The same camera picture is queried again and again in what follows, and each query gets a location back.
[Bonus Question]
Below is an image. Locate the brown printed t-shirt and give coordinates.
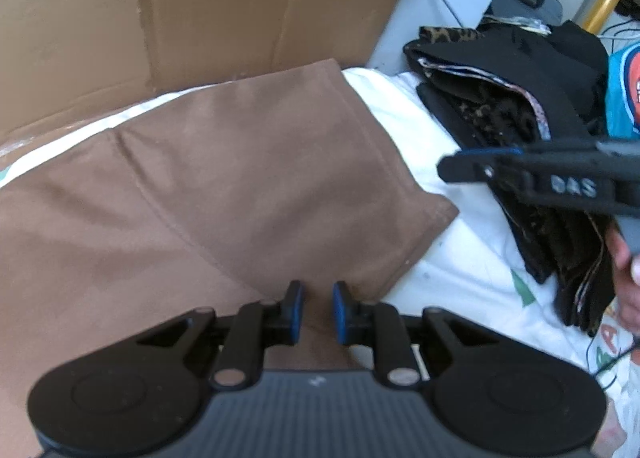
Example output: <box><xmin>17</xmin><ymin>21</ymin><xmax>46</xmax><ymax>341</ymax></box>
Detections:
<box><xmin>1</xmin><ymin>60</ymin><xmax>458</xmax><ymax>457</ymax></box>

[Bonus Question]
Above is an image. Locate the person right hand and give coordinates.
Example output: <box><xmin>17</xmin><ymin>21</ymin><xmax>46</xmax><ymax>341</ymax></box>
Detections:
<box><xmin>605</xmin><ymin>224</ymin><xmax>640</xmax><ymax>335</ymax></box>

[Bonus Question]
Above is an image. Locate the blue cartoon print cloth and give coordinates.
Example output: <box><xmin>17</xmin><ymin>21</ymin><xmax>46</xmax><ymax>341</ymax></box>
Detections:
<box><xmin>605</xmin><ymin>44</ymin><xmax>640</xmax><ymax>139</ymax></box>

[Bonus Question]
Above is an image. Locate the black folded garment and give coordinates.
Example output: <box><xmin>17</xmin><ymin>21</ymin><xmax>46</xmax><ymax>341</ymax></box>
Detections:
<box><xmin>402</xmin><ymin>21</ymin><xmax>614</xmax><ymax>335</ymax></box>

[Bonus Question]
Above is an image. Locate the cream bear print bedsheet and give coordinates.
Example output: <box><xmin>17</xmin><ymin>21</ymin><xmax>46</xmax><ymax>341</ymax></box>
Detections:
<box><xmin>1</xmin><ymin>68</ymin><xmax>631</xmax><ymax>457</ymax></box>

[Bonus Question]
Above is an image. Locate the leopard print cloth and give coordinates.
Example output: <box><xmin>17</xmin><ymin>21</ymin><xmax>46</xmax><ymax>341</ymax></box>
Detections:
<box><xmin>419</xmin><ymin>26</ymin><xmax>483</xmax><ymax>44</ymax></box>

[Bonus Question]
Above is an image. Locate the brown cardboard sheet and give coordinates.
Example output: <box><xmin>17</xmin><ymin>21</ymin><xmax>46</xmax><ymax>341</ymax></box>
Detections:
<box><xmin>1</xmin><ymin>0</ymin><xmax>398</xmax><ymax>143</ymax></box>

